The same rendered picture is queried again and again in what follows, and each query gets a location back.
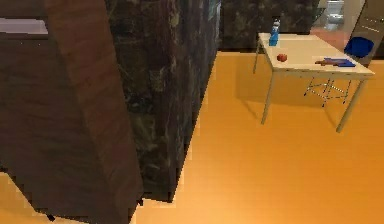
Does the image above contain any blue spray bottle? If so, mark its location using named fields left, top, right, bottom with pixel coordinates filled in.
left=268, top=17, right=281, bottom=47

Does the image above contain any brown wooden cupboard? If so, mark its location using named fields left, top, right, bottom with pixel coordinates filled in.
left=0, top=0, right=145, bottom=224

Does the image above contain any beige table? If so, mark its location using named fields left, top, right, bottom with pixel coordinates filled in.
left=252, top=32, right=376, bottom=134

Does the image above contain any blue flat tool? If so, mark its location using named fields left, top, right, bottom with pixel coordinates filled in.
left=314, top=57, right=357, bottom=68

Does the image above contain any blue chair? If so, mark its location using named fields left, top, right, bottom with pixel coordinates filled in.
left=303, top=36, right=376, bottom=108

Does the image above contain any grey chest of drawers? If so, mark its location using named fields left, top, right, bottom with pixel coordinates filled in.
left=346, top=0, right=384, bottom=66

